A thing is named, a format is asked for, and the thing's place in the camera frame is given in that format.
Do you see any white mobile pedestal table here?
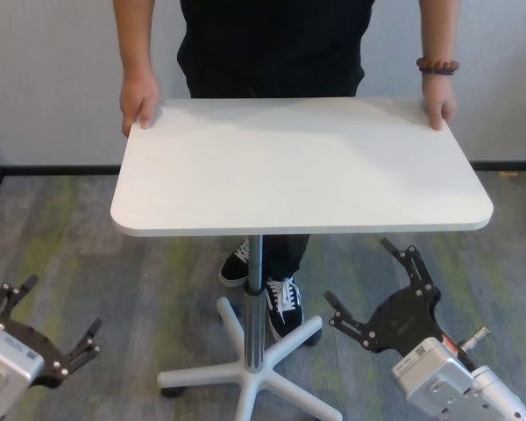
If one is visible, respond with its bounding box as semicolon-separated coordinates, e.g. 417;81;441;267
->
110;96;495;421

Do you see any person's left hand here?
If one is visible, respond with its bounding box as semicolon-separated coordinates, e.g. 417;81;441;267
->
420;73;458;132

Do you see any person's left forearm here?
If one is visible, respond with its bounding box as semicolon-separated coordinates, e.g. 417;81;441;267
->
417;0;455;62

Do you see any person's right hand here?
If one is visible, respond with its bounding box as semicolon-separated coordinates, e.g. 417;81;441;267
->
119;68;161;139

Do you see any black white-laced sneaker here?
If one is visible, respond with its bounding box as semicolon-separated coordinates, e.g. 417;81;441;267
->
265;275;304;341
218;239;252;289

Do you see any black baseboard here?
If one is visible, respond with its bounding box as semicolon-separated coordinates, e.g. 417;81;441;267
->
0;161;526;176

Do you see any silver right arm cable plug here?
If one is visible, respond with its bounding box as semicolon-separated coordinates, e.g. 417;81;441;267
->
459;325;493;353

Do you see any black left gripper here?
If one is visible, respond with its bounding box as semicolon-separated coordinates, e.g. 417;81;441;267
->
0;274;103;390

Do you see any person's right forearm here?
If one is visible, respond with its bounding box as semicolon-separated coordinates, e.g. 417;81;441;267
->
112;0;157;80

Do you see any brown wooden bead bracelet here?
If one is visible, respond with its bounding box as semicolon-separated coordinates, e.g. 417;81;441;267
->
416;56;459;74

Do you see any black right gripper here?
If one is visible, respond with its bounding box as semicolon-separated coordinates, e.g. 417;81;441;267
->
323;237;444;357

